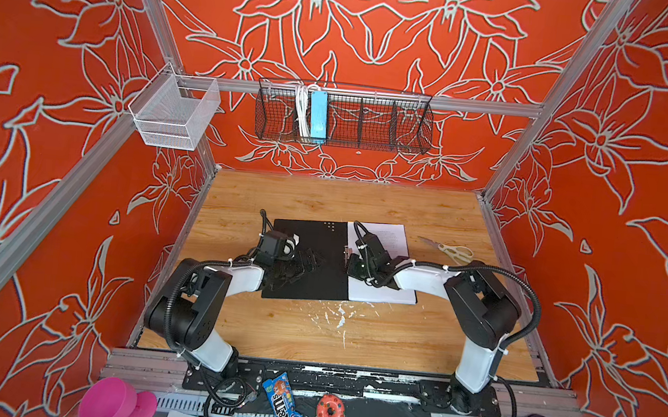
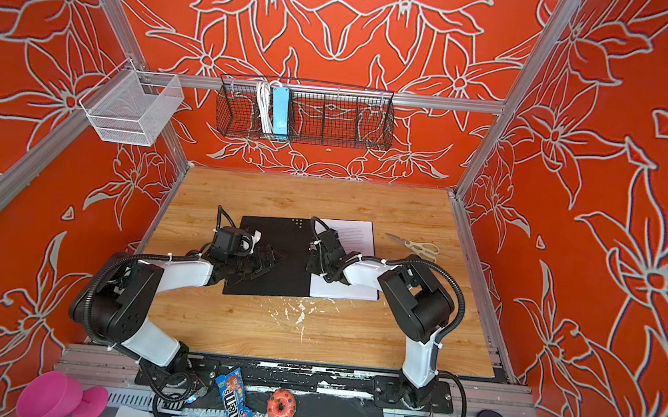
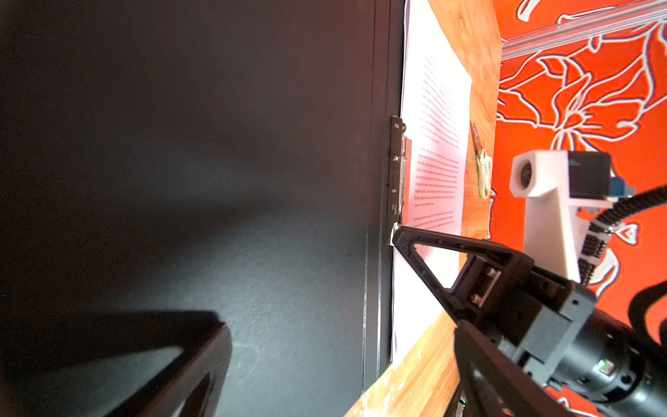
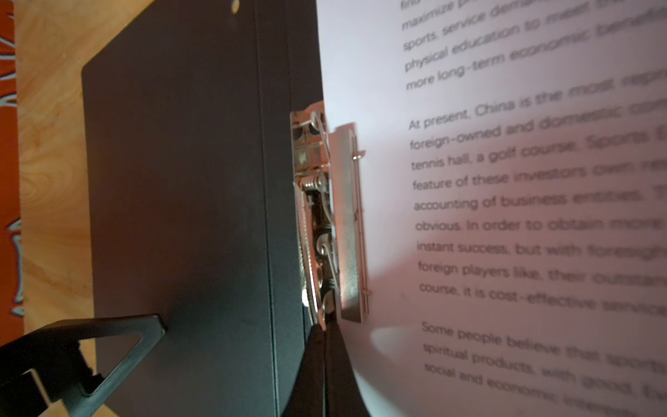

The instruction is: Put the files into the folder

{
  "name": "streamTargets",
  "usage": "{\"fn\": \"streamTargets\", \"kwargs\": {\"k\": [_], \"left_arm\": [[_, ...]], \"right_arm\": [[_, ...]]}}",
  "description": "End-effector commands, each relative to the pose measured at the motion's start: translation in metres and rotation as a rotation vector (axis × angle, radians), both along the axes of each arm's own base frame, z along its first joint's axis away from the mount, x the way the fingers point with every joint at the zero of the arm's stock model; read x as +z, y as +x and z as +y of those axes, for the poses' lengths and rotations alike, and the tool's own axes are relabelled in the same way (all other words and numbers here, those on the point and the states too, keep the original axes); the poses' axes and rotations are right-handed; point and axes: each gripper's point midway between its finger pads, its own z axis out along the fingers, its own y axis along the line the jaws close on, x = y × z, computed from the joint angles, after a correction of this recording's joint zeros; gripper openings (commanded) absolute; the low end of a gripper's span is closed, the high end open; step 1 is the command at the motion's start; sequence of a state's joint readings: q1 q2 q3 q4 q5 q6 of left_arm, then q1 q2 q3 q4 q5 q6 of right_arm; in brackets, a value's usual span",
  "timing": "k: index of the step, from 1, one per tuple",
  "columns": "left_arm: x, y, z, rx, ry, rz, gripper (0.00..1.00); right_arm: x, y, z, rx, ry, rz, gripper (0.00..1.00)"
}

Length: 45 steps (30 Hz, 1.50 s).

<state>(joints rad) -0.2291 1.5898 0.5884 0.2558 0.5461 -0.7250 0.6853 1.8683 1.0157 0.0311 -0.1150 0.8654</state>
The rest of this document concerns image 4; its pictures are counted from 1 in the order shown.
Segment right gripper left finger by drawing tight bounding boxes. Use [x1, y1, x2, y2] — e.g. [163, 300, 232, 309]
[282, 324, 325, 417]

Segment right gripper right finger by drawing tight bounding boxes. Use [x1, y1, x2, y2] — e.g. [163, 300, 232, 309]
[326, 322, 370, 417]

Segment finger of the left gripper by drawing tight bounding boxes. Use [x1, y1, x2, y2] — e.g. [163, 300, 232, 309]
[1, 314, 166, 416]

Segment grey clip folder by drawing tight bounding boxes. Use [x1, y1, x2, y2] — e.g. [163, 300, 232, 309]
[82, 1, 349, 416]

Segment paper sheet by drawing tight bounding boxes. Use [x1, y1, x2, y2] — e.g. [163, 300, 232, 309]
[317, 0, 666, 416]

